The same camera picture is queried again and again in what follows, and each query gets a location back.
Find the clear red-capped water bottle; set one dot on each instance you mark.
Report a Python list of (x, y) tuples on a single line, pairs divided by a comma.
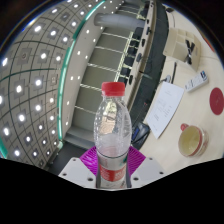
[(112, 133)]

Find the row of black office chairs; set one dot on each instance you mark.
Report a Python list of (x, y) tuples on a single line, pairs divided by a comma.
[(130, 60)]

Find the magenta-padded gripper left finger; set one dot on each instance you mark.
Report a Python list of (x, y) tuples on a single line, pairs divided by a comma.
[(76, 170)]

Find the flat round red coaster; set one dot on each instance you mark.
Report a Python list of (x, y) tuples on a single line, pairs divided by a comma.
[(217, 101)]

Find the white printed paper sheet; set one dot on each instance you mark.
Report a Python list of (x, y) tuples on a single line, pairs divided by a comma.
[(165, 108)]

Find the long curved conference desk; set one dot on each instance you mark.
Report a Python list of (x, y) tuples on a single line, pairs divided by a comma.
[(150, 73)]

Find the black marker pen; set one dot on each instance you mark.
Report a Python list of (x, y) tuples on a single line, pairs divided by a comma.
[(190, 50)]

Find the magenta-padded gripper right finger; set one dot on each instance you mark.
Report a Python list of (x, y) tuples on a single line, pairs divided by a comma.
[(146, 170)]

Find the round ceiling lights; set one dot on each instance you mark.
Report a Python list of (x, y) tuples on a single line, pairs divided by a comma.
[(38, 82)]

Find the black desk phone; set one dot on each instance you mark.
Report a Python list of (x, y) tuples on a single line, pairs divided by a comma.
[(140, 132)]

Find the red and cream mug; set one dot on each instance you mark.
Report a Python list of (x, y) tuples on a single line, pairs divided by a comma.
[(191, 141)]

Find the white remote control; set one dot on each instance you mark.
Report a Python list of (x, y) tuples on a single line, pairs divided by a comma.
[(196, 81)]

